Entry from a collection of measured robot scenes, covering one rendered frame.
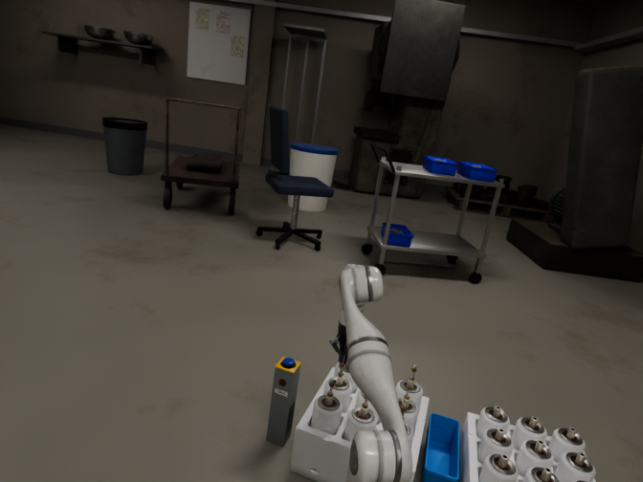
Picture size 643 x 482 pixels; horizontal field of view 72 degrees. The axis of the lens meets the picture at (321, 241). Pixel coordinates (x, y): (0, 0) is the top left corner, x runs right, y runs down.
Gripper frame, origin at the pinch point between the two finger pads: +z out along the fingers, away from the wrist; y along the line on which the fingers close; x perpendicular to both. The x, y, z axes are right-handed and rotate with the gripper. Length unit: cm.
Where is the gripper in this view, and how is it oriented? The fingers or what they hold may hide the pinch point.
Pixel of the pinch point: (343, 358)
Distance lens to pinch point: 158.8
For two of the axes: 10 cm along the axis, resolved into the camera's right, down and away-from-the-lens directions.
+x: 4.8, 3.3, -8.1
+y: -8.7, 0.3, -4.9
